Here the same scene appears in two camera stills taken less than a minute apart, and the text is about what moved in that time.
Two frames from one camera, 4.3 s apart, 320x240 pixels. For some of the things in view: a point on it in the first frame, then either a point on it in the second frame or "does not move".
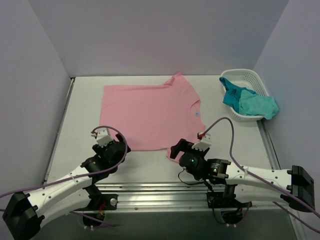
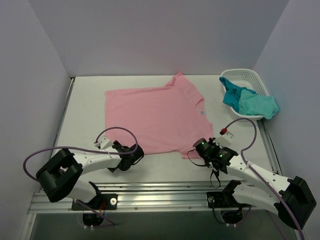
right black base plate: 215,200 does not move
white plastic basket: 248,79 does not move
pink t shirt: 152,117 does not move
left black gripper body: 120,141 to 136,152
